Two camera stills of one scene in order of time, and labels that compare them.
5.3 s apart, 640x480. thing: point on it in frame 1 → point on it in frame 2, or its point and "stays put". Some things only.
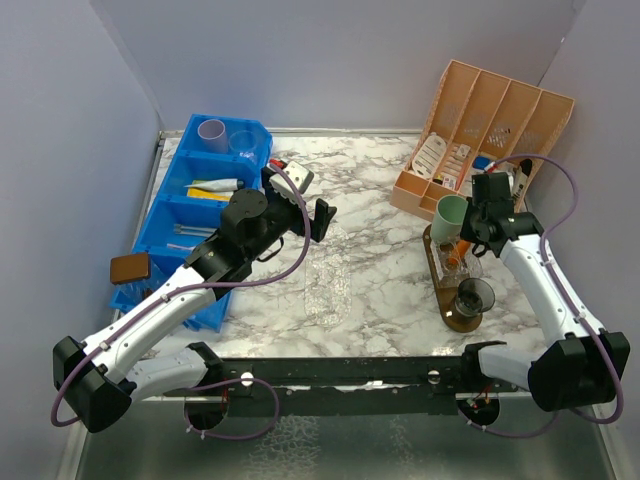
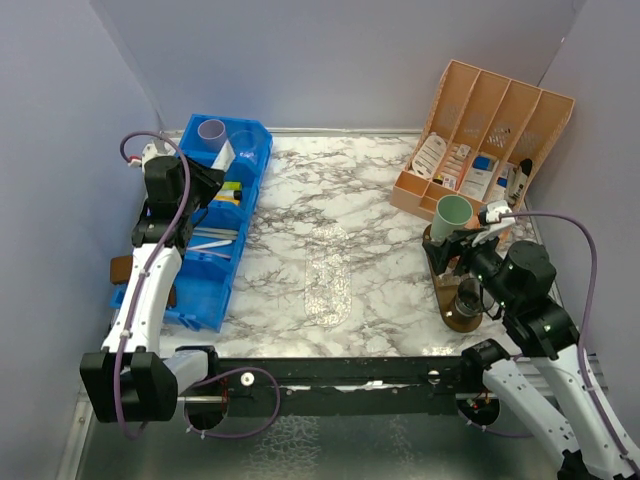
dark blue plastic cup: (474, 296) stays put
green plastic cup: (447, 221) stays put
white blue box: (481, 162) stays put
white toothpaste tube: (220, 185) → (225, 157)
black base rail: (341, 386) stays put
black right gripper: (467, 232) → (441, 254)
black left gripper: (305, 225) → (211, 180)
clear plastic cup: (243, 142) stays put
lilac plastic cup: (213, 135) stays put
